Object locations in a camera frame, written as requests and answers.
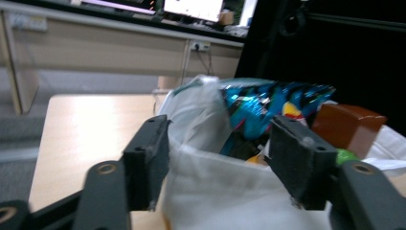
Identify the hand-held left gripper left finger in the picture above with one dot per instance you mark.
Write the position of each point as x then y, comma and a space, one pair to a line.
146, 159

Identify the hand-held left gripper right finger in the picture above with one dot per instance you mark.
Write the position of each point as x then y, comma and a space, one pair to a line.
300, 159

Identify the green snack packet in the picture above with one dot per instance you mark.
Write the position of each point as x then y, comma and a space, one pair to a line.
344, 156

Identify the brown carton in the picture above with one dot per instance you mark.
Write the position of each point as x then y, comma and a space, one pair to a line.
348, 127

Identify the blue chip bag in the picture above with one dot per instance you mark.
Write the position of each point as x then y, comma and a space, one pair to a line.
255, 108

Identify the white tote bag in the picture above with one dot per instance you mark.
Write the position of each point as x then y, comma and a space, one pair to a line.
207, 191

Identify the long beige desk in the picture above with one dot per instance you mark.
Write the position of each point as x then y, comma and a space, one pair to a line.
95, 48

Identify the white power socket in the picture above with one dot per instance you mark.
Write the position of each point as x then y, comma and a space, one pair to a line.
28, 23
200, 46

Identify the computer monitor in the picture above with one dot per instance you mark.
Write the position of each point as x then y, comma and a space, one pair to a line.
191, 9
118, 4

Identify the small cardboard box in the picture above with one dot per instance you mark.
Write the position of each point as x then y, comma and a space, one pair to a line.
226, 18

